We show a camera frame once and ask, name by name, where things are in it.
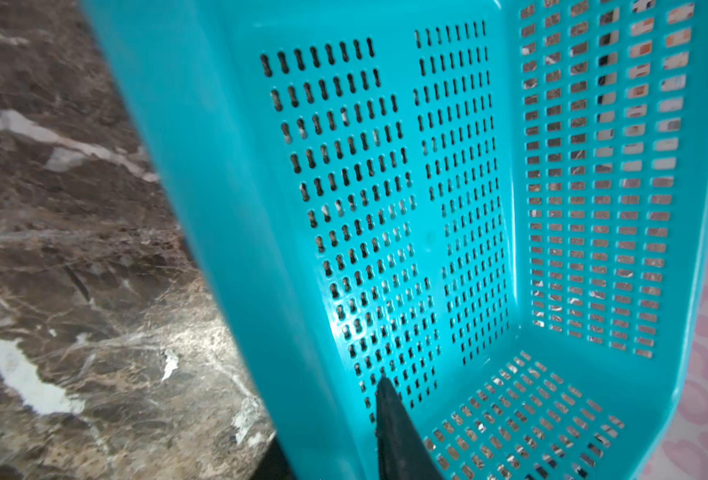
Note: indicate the teal plastic basket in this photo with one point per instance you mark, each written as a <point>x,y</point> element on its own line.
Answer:
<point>501,206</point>

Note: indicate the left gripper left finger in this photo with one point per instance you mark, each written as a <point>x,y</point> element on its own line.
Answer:
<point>273,465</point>

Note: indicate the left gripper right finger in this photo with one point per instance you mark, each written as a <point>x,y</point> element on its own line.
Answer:
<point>401,454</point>

